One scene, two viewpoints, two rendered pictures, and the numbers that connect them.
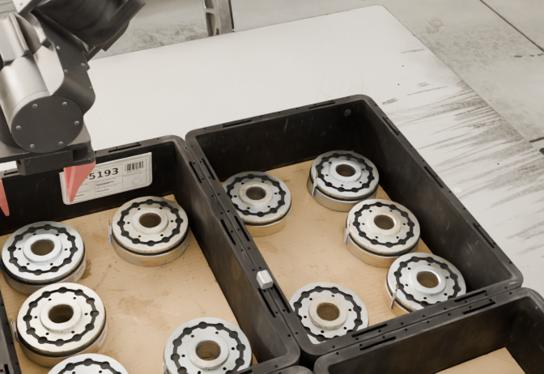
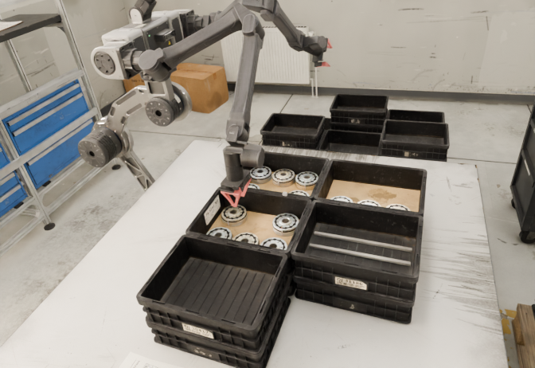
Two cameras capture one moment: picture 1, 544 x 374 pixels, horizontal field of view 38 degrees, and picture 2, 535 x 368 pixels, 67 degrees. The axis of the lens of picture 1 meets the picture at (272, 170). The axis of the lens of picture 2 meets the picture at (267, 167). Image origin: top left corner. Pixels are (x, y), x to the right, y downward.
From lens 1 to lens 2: 0.95 m
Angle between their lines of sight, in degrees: 31
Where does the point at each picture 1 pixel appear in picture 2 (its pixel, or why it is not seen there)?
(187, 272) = (254, 217)
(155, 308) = (258, 228)
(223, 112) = (191, 193)
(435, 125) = not seen: hidden behind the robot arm
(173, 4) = (69, 205)
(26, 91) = (255, 153)
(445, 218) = (297, 162)
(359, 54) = (207, 155)
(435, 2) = (169, 144)
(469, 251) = (310, 164)
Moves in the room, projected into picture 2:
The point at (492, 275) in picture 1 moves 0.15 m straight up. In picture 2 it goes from (320, 164) to (319, 135)
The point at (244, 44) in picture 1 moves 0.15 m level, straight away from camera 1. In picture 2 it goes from (170, 174) to (156, 165)
